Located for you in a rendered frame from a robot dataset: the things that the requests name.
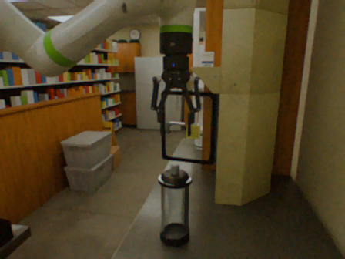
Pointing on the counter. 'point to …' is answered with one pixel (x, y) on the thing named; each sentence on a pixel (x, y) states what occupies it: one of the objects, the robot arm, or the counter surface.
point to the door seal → (212, 133)
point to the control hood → (209, 76)
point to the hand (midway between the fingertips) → (175, 126)
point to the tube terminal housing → (249, 102)
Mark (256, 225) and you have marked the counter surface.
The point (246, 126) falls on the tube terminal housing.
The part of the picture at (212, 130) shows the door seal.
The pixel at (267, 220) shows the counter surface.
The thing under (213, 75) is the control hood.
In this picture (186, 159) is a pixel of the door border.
